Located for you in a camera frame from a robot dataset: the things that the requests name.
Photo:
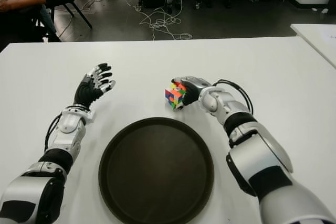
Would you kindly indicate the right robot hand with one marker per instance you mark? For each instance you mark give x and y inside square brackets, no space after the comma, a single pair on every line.
[193,90]

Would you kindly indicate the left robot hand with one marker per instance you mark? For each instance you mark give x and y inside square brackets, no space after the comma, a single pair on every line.
[84,91]

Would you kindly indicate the person bare hand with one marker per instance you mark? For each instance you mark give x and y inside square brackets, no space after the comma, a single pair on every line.
[4,5]

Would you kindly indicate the multicolour Rubik's cube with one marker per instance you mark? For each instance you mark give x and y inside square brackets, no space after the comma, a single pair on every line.
[174,96]

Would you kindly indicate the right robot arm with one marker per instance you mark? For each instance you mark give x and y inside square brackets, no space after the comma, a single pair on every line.
[262,155]

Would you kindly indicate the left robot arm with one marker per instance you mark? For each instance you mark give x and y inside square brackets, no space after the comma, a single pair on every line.
[68,123]

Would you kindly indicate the dark brown round plate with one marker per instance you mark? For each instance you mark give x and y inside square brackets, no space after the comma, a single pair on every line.
[156,171]

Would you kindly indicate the white side table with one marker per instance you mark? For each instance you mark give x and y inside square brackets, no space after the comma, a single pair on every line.
[315,35]

